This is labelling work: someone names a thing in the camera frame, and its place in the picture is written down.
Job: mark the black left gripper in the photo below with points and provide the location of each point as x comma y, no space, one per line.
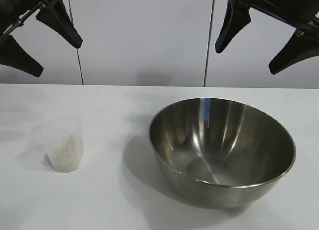
22,3

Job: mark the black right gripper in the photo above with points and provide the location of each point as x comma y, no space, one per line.
279,3

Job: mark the clear plastic measuring cup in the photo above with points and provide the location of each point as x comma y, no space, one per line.
72,125

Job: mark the white rice grains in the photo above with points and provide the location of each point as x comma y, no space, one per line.
64,157

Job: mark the stainless steel mixing bowl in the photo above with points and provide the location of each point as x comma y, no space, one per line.
224,140

